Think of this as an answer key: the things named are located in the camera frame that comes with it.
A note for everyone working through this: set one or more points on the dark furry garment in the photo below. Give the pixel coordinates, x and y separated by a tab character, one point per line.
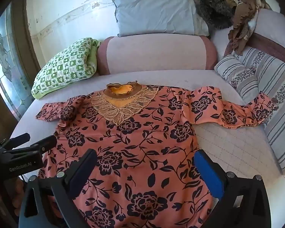
216	11

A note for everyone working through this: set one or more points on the orange black floral blouse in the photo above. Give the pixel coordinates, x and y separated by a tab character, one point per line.
142	147

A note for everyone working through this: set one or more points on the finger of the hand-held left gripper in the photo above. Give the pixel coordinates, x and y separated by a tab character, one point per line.
44	143
19	139

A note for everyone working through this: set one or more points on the lilac maroon bed cushion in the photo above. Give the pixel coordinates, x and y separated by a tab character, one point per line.
270	26

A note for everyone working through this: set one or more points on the grey blue pillow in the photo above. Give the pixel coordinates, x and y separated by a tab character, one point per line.
154	14

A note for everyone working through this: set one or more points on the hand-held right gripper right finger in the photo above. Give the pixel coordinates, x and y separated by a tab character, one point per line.
207	171

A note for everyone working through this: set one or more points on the brown crumpled cloth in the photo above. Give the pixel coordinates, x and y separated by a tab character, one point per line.
242	16

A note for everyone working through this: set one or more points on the pink maroon bolster cushion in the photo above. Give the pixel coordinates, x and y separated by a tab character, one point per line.
156	54

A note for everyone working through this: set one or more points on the stained glass window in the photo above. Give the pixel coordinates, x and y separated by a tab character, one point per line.
7	68

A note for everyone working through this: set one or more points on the pink quilted bed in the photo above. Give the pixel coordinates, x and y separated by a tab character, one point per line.
228	142

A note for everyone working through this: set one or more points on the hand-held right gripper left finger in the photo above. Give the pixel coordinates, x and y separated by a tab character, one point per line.
83	169

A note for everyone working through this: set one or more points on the large striped floral pillow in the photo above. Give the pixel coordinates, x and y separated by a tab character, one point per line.
277	80

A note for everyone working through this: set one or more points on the small striped floral pillow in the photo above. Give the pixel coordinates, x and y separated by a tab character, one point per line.
237	76

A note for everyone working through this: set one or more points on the green white checked pillow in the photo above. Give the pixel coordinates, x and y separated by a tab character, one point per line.
66	68

